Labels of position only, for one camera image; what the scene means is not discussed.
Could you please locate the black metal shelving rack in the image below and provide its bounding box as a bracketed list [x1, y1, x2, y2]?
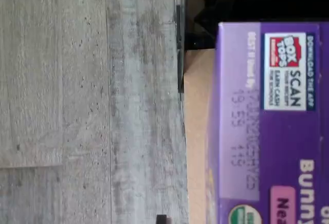
[175, 0, 329, 94]

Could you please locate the purple box with pink patch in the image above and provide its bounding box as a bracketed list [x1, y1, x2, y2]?
[205, 22, 329, 224]

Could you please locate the wooden shelf board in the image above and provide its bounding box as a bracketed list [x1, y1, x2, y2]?
[182, 49, 220, 224]

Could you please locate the small black block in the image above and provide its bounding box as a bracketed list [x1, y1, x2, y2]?
[156, 214, 171, 224]

